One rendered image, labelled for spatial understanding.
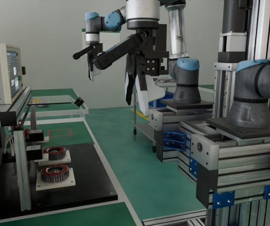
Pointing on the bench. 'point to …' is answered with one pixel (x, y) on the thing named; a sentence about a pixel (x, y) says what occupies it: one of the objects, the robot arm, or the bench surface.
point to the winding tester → (0, 74)
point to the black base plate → (105, 183)
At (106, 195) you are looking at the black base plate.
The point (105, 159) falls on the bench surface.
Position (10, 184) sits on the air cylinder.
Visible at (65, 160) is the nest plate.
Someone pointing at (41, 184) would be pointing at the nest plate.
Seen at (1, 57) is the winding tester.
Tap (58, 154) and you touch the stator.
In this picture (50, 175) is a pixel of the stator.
